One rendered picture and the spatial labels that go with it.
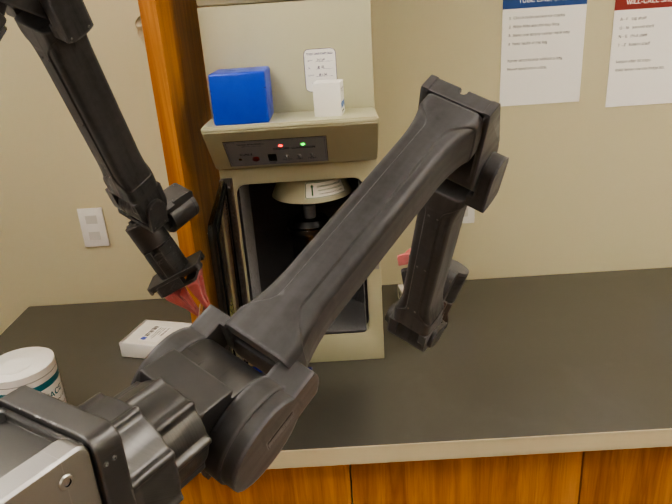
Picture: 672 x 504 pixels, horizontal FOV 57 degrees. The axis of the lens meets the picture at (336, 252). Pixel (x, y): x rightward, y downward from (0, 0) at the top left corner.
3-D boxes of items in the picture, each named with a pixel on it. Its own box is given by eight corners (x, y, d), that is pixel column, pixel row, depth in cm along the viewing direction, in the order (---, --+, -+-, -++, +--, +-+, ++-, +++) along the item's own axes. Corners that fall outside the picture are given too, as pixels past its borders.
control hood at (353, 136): (217, 167, 125) (210, 117, 121) (377, 156, 124) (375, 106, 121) (206, 182, 114) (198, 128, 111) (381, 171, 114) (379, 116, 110)
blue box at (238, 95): (223, 117, 120) (216, 69, 117) (274, 113, 120) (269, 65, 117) (214, 126, 111) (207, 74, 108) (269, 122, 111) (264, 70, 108)
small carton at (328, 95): (318, 112, 118) (316, 80, 116) (344, 111, 117) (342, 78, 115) (314, 117, 114) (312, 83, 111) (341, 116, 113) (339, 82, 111)
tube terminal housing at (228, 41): (256, 316, 166) (218, 7, 137) (377, 308, 165) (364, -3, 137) (244, 366, 142) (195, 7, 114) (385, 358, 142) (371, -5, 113)
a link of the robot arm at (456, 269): (381, 323, 99) (427, 351, 97) (409, 261, 95) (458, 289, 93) (407, 304, 110) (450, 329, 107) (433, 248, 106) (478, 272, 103)
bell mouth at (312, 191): (275, 184, 146) (273, 161, 144) (350, 179, 145) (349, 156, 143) (268, 206, 129) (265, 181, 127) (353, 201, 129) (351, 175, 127)
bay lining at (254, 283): (265, 290, 162) (250, 158, 149) (364, 284, 162) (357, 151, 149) (255, 336, 140) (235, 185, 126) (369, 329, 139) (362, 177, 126)
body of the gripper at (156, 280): (159, 283, 113) (135, 251, 110) (206, 257, 112) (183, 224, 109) (152, 299, 107) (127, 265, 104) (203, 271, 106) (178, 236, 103)
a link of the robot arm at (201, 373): (121, 382, 39) (183, 430, 37) (226, 313, 47) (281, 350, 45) (112, 472, 44) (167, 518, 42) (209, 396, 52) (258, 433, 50)
